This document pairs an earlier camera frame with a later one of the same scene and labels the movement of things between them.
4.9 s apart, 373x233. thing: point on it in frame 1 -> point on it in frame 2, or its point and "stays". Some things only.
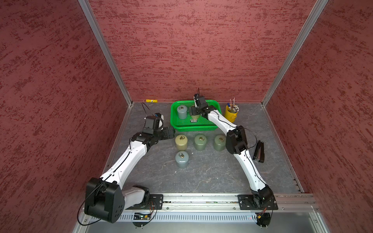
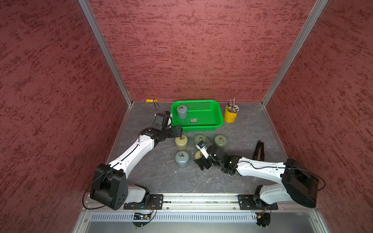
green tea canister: (220, 141) stays
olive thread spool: (181, 141) stays
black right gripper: (195, 110) -> (204, 161)
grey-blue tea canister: (182, 158) stays
